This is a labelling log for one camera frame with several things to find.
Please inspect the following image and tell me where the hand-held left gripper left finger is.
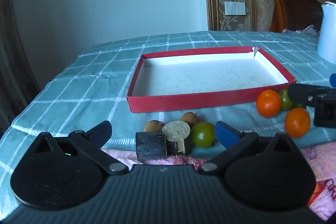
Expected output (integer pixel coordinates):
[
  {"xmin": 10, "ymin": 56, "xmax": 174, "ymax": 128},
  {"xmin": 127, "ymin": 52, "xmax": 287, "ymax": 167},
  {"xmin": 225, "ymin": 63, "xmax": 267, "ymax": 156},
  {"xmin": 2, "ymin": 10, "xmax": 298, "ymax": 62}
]
[{"xmin": 32, "ymin": 120, "xmax": 129, "ymax": 176}]

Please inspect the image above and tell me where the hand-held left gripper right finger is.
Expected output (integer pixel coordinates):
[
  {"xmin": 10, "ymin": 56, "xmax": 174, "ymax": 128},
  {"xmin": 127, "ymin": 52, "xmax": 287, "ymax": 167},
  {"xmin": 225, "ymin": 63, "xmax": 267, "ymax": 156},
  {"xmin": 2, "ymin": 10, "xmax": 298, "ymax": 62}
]
[{"xmin": 198, "ymin": 121, "xmax": 298, "ymax": 176}]

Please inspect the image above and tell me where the green tomato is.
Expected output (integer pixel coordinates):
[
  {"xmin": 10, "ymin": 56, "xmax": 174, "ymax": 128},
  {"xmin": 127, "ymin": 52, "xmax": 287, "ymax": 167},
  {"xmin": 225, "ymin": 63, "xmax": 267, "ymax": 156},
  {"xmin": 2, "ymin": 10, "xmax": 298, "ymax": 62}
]
[
  {"xmin": 190, "ymin": 122, "xmax": 216, "ymax": 148},
  {"xmin": 279, "ymin": 89, "xmax": 294, "ymax": 111}
]

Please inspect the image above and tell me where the orange tangerine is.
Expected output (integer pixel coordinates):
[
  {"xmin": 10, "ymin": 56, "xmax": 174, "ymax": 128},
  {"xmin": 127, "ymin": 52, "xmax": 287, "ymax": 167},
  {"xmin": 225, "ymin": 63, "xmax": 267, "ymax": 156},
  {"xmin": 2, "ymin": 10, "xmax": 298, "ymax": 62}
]
[
  {"xmin": 285, "ymin": 107, "xmax": 311, "ymax": 138},
  {"xmin": 256, "ymin": 89, "xmax": 282, "ymax": 118}
]

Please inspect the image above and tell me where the small brown pear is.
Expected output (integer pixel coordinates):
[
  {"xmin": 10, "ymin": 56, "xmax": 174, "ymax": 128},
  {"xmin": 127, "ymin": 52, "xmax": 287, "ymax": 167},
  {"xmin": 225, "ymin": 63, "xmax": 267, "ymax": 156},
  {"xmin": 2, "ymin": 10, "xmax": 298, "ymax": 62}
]
[
  {"xmin": 144, "ymin": 120, "xmax": 165, "ymax": 133},
  {"xmin": 181, "ymin": 112, "xmax": 200, "ymax": 127}
]

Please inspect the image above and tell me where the red cardboard box lid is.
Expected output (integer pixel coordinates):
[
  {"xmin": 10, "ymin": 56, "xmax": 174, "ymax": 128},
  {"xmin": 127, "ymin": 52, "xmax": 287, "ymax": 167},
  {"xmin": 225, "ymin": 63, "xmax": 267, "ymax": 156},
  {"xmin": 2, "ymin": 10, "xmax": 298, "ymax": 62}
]
[{"xmin": 127, "ymin": 46, "xmax": 297, "ymax": 113}]

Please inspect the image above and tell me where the pink towel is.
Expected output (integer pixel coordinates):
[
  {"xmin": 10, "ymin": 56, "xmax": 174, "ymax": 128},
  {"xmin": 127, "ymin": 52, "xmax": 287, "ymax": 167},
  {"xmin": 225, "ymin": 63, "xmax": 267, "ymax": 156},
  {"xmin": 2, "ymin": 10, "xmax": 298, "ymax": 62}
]
[{"xmin": 101, "ymin": 141, "xmax": 336, "ymax": 222}]

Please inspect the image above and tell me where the white electric kettle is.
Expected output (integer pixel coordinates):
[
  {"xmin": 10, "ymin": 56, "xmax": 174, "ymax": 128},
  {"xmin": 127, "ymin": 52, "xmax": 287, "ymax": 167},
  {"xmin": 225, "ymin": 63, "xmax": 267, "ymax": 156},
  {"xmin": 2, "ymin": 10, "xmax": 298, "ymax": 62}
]
[{"xmin": 316, "ymin": 1, "xmax": 336, "ymax": 64}]

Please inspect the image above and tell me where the teal checked tablecloth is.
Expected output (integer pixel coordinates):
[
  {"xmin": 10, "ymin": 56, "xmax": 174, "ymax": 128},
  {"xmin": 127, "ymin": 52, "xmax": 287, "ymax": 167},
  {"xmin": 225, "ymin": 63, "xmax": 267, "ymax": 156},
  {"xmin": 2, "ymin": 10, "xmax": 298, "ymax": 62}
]
[{"xmin": 0, "ymin": 31, "xmax": 336, "ymax": 214}]

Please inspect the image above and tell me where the pink grey clothes pile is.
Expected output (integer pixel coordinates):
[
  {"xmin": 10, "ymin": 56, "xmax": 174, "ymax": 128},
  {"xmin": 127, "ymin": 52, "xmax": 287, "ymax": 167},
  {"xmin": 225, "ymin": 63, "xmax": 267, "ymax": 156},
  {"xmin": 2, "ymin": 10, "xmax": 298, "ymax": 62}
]
[{"xmin": 282, "ymin": 25, "xmax": 319, "ymax": 36}]

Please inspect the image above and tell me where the wooden headboard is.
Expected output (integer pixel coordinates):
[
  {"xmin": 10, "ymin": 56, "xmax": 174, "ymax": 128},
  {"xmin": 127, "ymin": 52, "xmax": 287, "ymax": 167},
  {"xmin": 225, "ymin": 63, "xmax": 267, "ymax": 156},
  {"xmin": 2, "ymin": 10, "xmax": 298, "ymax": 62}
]
[{"xmin": 268, "ymin": 0, "xmax": 324, "ymax": 33}]

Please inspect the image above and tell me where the white wall switch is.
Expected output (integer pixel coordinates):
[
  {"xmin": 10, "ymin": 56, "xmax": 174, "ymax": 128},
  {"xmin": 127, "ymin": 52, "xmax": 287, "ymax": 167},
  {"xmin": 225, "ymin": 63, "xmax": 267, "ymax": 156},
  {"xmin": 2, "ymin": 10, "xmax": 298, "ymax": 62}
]
[{"xmin": 224, "ymin": 1, "xmax": 246, "ymax": 15}]

